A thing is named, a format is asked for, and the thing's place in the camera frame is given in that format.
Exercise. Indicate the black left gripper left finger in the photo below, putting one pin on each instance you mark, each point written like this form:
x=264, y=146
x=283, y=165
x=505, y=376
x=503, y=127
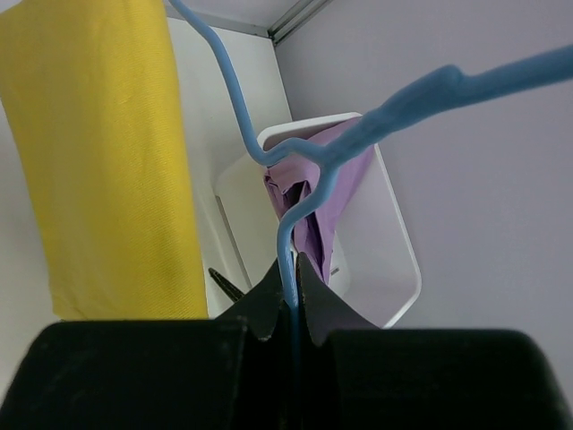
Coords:
x=221, y=373

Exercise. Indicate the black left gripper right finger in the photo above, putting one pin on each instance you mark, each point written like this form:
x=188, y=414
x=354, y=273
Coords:
x=359, y=376

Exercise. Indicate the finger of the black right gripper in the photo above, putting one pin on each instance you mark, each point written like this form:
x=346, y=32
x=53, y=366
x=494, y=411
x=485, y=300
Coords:
x=227, y=287

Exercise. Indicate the yellow trousers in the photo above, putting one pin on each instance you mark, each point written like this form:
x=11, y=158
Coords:
x=91, y=95

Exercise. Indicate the light blue wire hanger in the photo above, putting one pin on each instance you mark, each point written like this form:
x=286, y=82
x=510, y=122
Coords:
x=441, y=90

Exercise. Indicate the white plastic basket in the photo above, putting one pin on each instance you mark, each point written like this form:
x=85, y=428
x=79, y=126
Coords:
x=374, y=269

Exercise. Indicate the aluminium frame post right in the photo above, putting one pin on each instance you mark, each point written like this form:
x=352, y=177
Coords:
x=294, y=19

